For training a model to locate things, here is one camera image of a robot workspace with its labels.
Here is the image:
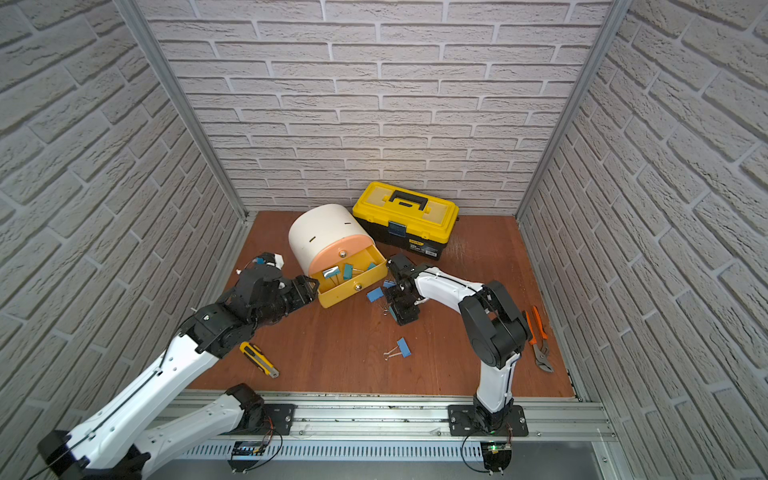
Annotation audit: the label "round white drawer cabinet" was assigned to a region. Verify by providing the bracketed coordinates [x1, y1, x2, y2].
[288, 204, 370, 276]

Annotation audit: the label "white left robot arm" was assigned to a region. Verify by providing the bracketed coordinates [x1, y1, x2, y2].
[38, 254, 320, 479]

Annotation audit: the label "yellow black toolbox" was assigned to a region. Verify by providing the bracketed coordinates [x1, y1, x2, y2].
[353, 182, 460, 260]

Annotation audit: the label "orange top drawer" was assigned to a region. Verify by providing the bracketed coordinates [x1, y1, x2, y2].
[305, 234, 374, 275]

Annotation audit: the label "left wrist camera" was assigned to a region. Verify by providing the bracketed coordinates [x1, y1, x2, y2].
[235, 252, 284, 307]

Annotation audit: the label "circuit board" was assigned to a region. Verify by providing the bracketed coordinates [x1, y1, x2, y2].
[228, 441, 271, 473]
[480, 442, 513, 475]

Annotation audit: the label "yellow utility knife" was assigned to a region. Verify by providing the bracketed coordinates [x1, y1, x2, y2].
[239, 342, 280, 379]

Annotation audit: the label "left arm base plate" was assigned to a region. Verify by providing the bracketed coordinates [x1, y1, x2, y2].
[224, 403, 297, 436]

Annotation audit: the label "right circuit board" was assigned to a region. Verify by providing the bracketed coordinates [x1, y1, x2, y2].
[480, 442, 513, 475]

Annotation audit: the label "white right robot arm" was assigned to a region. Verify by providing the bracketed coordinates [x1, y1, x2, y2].
[384, 255, 532, 433]

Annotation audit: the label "yellow drawer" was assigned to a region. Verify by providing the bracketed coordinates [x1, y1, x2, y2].
[311, 245, 388, 308]

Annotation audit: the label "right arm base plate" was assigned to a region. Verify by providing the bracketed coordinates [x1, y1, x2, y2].
[447, 403, 529, 438]

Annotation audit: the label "left circuit board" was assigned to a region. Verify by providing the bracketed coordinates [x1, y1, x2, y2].
[228, 441, 271, 473]

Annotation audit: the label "orange handled pliers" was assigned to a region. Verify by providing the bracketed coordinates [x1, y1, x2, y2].
[523, 306, 554, 373]

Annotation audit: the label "aluminium rail frame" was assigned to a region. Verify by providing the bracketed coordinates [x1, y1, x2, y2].
[171, 392, 618, 465]

